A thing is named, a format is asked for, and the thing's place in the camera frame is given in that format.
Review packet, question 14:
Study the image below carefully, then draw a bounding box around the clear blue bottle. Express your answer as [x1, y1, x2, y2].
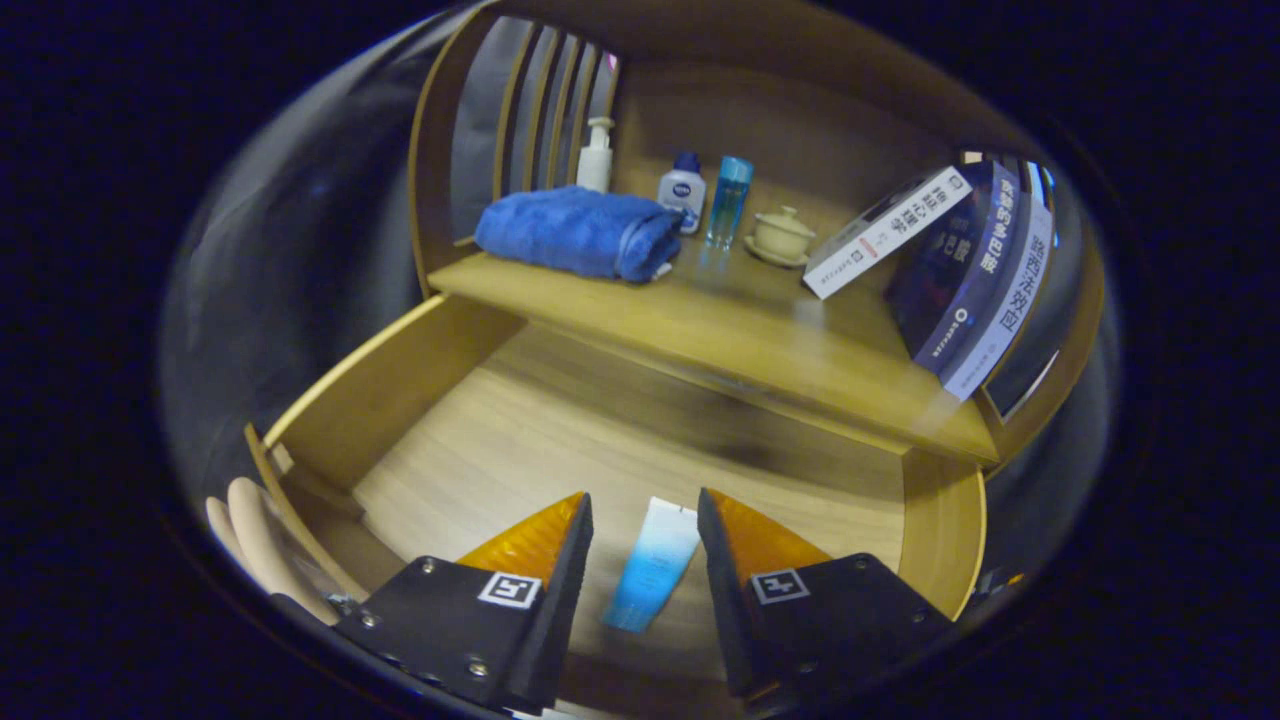
[705, 155, 755, 251]

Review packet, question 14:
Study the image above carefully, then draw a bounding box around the lavender book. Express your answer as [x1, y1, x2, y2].
[940, 165, 1056, 403]

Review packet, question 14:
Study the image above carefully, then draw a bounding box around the black backdrop cloth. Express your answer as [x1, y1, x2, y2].
[160, 15, 1121, 591]

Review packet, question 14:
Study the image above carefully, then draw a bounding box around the dark blue book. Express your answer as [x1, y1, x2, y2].
[883, 160, 1023, 376]

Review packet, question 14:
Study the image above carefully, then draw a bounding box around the beige lidded teacup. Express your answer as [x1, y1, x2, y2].
[743, 205, 816, 269]

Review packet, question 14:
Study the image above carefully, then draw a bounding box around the folded blue towel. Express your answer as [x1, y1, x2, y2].
[474, 185, 685, 284]

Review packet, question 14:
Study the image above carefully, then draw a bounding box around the white book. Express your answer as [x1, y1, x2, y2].
[803, 165, 973, 301]

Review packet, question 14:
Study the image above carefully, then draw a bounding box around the wooden countertop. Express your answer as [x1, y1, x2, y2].
[428, 150, 1003, 467]

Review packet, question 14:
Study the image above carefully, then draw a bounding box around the white pump bottle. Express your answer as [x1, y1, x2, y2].
[576, 116, 616, 195]

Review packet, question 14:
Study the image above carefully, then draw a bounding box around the wooden drawer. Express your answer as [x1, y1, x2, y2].
[243, 292, 991, 717]

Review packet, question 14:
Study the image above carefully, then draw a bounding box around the blue and white tube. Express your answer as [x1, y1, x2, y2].
[602, 497, 701, 633]

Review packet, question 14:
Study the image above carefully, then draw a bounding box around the white lotion bottle blue cap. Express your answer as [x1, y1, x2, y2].
[656, 150, 707, 236]

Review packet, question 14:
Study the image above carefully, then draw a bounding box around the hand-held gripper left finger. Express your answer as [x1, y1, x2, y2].
[333, 491, 595, 715]

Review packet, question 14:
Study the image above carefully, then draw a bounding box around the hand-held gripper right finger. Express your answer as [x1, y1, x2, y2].
[697, 487, 956, 701]

